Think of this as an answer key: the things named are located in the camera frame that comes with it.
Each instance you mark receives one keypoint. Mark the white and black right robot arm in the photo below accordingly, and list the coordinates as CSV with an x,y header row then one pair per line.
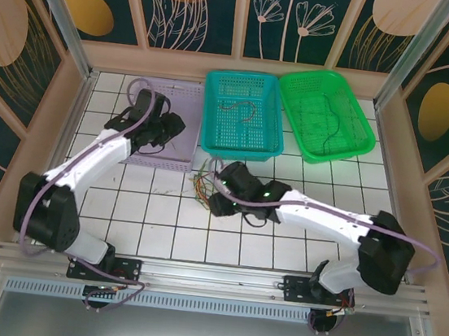
x,y
324,221

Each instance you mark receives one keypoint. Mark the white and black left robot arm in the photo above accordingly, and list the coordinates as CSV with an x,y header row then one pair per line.
x,y
85,167

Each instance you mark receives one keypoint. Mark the purple plastic basket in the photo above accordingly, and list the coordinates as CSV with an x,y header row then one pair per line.
x,y
183,138

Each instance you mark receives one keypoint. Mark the teal plastic basket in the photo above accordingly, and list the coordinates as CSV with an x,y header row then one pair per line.
x,y
265,99

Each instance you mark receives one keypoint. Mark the green plastic basket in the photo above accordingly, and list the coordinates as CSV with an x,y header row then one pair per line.
x,y
353,122

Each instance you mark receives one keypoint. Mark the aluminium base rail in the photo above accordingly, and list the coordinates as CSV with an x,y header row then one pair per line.
x,y
211,277

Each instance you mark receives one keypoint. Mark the aluminium frame post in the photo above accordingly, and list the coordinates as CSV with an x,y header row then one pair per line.
x,y
62,21
410,55

